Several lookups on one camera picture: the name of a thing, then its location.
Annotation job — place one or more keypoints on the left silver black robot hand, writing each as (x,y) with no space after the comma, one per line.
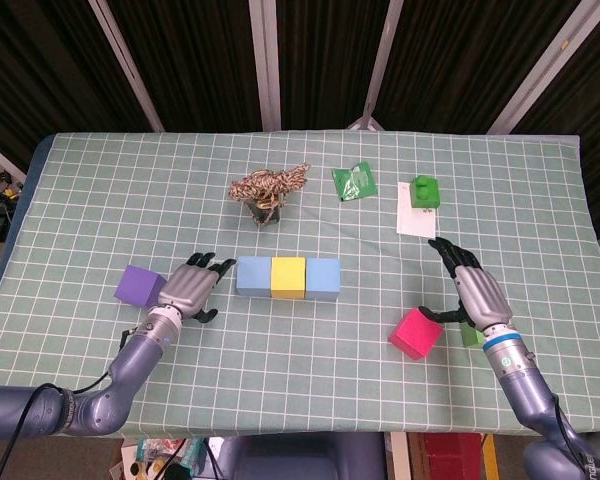
(187,290)

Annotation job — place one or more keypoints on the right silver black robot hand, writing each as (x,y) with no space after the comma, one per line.
(482,297)

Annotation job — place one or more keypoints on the light blue foam cube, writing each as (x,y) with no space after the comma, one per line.
(322,277)
(252,275)

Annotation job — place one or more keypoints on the yellow foam cube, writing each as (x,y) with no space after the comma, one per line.
(287,277)

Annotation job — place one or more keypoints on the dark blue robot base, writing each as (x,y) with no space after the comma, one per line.
(300,457)

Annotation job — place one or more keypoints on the green foam cube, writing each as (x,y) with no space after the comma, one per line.
(472,340)

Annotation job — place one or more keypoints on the purple foam cube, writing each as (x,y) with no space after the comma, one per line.
(135,285)

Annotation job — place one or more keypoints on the pink foam cube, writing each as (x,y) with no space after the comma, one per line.
(412,337)

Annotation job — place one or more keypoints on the white paper card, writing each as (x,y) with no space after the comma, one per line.
(415,222)

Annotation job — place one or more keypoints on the green toy building brick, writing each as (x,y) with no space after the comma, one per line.
(427,195)

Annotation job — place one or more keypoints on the green checked tablecloth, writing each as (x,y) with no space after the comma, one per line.
(300,380)

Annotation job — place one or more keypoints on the yellow bar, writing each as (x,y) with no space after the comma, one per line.
(491,457)

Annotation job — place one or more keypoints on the colourful printed bag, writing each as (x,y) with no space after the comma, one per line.
(180,452)

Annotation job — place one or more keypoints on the red box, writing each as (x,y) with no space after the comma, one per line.
(452,457)

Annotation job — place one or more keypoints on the green foil packet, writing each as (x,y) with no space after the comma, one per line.
(355,182)

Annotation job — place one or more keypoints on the white table leg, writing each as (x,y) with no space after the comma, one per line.
(400,457)

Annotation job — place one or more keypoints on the metal frame foot bracket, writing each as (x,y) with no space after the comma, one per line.
(365,125)

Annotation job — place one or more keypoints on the white frame post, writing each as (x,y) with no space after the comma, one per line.
(540,75)
(382,60)
(265,65)
(125,65)
(0,160)

